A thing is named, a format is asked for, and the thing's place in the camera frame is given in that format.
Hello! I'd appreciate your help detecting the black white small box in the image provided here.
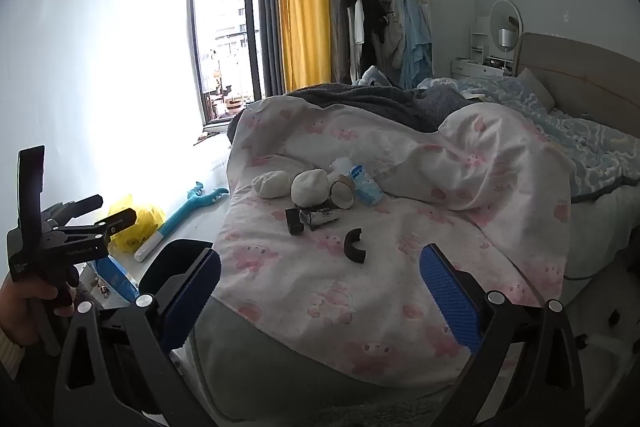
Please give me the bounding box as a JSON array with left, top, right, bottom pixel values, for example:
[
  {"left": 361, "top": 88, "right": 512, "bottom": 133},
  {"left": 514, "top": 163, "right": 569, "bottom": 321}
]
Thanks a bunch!
[{"left": 299, "top": 205, "right": 341, "bottom": 232}]

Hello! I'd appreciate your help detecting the white desk shelf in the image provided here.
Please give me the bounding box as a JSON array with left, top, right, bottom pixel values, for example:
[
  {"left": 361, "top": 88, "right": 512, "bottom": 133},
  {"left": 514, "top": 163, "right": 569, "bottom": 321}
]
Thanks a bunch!
[{"left": 470, "top": 24, "right": 492, "bottom": 62}]

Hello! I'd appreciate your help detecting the dark framed window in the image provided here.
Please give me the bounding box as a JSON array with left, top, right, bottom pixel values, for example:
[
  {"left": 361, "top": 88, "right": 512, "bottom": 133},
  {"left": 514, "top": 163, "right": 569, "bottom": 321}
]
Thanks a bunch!
[{"left": 190, "top": 0, "right": 263, "bottom": 126}]

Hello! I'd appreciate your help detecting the white hanging garment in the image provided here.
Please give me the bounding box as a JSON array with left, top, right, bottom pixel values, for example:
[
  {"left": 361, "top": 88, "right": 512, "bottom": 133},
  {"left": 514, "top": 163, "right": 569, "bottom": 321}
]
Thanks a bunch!
[{"left": 372, "top": 0, "right": 409, "bottom": 68}]

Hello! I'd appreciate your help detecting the white dresser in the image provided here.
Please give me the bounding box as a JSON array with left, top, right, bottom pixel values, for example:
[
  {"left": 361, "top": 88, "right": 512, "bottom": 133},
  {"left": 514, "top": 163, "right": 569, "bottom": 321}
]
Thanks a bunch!
[{"left": 451, "top": 57, "right": 516, "bottom": 81}]

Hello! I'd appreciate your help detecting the pink printed blanket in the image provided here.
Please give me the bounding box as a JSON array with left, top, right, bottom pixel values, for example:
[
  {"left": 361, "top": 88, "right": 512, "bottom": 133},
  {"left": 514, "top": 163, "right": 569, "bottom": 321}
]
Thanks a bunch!
[{"left": 212, "top": 99, "right": 576, "bottom": 388}]

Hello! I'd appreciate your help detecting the dark grey blanket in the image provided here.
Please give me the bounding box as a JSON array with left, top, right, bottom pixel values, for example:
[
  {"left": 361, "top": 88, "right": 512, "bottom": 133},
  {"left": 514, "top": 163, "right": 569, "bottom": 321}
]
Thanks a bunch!
[{"left": 227, "top": 83, "right": 471, "bottom": 144}]

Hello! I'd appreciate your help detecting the black trash bin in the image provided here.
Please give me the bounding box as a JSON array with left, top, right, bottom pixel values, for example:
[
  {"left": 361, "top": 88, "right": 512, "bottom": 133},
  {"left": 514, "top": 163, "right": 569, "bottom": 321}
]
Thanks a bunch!
[{"left": 137, "top": 239, "right": 216, "bottom": 303}]

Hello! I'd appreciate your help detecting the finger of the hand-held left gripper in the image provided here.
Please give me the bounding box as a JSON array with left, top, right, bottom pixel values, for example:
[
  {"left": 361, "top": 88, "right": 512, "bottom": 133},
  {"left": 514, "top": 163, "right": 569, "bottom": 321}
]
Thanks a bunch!
[
  {"left": 42, "top": 194, "right": 104, "bottom": 229},
  {"left": 67, "top": 207, "right": 138, "bottom": 244}
]

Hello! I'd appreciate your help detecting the black curved plastic piece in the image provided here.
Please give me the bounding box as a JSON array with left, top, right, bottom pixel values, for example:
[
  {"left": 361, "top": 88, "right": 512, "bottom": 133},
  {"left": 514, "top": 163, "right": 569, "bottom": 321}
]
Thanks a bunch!
[{"left": 344, "top": 229, "right": 367, "bottom": 264}]

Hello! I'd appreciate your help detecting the light blue hanging garment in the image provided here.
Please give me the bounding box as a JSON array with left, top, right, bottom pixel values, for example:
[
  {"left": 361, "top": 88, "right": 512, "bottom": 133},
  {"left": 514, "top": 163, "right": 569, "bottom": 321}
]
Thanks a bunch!
[{"left": 399, "top": 0, "right": 434, "bottom": 90}]

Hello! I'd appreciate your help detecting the grey pillow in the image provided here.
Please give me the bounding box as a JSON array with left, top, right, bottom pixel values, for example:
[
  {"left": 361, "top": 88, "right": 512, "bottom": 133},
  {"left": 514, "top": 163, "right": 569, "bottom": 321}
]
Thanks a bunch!
[{"left": 515, "top": 68, "right": 556, "bottom": 108}]

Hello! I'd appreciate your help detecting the light blue patterned quilt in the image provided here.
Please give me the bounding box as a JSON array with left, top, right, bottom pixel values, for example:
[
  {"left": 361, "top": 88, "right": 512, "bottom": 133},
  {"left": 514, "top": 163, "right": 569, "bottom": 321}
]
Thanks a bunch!
[{"left": 415, "top": 74, "right": 640, "bottom": 202}]

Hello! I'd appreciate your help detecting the person's left hand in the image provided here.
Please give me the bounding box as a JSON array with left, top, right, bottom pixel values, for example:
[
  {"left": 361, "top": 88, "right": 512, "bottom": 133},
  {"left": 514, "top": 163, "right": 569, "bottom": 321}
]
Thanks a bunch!
[{"left": 0, "top": 268, "right": 80, "bottom": 350}]

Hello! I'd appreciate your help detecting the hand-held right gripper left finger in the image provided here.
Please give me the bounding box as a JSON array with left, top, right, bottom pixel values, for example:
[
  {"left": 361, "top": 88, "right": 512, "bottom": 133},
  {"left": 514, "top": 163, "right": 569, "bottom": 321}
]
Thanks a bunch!
[{"left": 52, "top": 247, "right": 223, "bottom": 427}]

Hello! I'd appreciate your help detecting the clear plastic wrapper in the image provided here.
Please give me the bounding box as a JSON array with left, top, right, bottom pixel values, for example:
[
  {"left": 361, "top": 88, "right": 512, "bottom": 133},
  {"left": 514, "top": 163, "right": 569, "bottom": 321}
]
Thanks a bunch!
[{"left": 329, "top": 157, "right": 356, "bottom": 180}]

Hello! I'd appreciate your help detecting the blue and white packet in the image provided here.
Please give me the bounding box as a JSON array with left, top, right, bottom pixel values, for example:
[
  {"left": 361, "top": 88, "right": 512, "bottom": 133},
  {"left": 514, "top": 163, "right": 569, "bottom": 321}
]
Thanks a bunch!
[{"left": 350, "top": 164, "right": 385, "bottom": 206}]

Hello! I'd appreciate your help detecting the teal dinosaur plush toy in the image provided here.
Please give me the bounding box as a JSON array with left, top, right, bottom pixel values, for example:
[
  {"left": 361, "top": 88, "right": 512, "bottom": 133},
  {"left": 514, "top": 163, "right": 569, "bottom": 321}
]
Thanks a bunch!
[{"left": 134, "top": 181, "right": 230, "bottom": 263}]

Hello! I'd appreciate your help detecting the brown cardboard tape roll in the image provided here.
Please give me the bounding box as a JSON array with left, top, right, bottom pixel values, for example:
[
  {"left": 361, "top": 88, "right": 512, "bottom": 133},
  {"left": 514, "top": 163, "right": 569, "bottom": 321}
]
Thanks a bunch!
[{"left": 327, "top": 175, "right": 357, "bottom": 209}]

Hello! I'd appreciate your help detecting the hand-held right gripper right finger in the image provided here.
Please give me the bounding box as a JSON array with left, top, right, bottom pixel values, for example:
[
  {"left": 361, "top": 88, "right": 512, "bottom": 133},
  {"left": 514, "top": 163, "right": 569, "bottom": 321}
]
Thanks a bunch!
[{"left": 419, "top": 243, "right": 587, "bottom": 427}]

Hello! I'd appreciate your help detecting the blue pet food bag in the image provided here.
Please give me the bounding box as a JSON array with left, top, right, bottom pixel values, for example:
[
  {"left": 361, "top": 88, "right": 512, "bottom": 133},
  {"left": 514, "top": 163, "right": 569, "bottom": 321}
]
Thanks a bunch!
[{"left": 92, "top": 252, "right": 141, "bottom": 303}]

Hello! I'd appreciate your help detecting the yellow plastic bag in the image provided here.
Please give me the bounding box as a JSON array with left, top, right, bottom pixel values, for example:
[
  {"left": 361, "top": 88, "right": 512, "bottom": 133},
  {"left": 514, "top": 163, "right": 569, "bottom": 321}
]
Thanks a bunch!
[{"left": 107, "top": 194, "right": 166, "bottom": 255}]

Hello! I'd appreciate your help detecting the round white mirror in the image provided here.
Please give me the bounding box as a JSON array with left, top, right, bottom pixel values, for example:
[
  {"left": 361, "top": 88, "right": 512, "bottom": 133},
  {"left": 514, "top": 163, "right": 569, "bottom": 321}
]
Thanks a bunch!
[{"left": 489, "top": 0, "right": 524, "bottom": 48}]

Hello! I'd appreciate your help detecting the beige bed headboard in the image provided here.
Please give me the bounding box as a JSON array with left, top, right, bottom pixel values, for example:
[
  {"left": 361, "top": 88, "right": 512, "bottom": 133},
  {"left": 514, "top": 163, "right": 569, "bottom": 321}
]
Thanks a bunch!
[{"left": 515, "top": 32, "right": 640, "bottom": 132}]

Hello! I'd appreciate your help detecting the black hanging garment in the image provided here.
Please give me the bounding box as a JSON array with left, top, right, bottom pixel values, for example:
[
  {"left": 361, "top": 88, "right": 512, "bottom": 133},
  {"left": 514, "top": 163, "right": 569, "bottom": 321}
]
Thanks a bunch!
[{"left": 342, "top": 0, "right": 389, "bottom": 68}]

